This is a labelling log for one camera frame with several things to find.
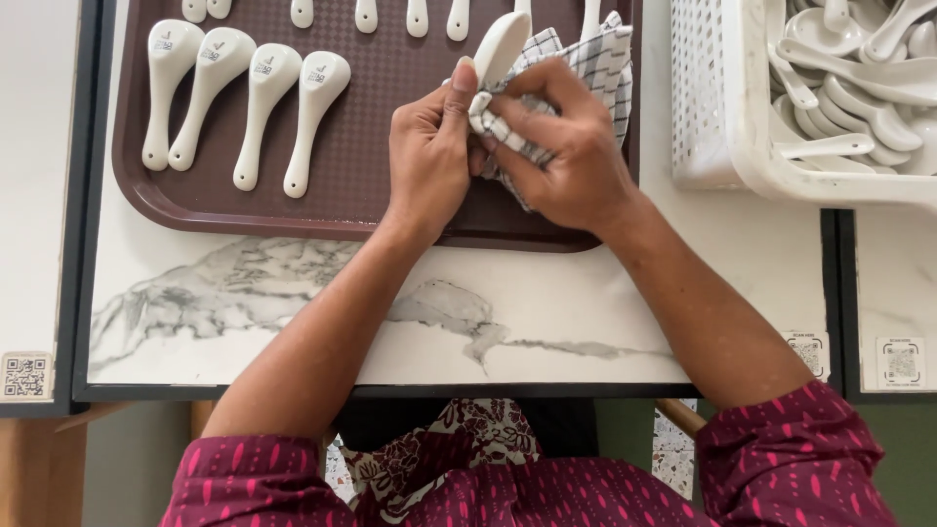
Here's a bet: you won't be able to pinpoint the person's left hand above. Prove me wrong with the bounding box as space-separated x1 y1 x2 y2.
381 57 490 239

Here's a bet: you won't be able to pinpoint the person's right hand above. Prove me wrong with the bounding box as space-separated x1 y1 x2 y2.
480 59 647 240

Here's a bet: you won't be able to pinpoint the white ceramic soup spoon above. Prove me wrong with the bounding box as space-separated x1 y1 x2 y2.
472 11 533 89

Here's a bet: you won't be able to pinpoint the white checkered cloth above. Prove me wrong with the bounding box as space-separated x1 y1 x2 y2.
468 11 635 213

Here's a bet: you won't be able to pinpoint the brown plastic tray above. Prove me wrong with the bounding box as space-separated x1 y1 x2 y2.
111 0 644 253

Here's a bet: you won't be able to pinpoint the white perforated plastic basket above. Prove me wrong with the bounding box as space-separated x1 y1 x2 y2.
670 0 937 215

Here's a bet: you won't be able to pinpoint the rows of white spoons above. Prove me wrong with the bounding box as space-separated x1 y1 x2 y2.
141 0 603 200

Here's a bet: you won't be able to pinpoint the floral patterned garment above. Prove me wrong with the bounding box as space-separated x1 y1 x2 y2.
340 399 543 524

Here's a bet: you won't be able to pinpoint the pile of white spoons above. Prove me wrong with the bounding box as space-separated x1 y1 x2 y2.
765 0 937 177

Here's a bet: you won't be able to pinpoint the wooden chair armrest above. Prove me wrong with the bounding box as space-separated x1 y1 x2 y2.
190 400 219 444
655 399 708 440

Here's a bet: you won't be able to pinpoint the square code sticker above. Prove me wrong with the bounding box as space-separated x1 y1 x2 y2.
779 331 832 382
0 351 56 402
875 335 928 392

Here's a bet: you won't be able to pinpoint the maroon patterned shirt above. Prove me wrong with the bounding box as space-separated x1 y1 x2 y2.
160 381 898 527

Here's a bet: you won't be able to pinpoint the wooden table leg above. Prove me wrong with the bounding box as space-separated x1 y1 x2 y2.
0 401 136 527

